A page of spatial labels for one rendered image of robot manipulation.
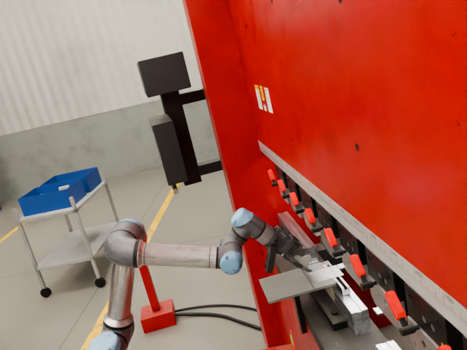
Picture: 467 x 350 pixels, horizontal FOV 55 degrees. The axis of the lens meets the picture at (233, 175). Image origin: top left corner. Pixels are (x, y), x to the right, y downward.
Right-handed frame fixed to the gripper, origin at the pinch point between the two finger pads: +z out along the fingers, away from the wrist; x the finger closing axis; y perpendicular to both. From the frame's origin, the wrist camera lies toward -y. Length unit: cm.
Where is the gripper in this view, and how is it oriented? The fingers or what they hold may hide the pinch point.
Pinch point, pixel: (306, 268)
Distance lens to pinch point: 176.5
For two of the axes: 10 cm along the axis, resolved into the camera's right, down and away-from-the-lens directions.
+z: 7.9, 5.6, 2.6
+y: 6.0, -8.0, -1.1
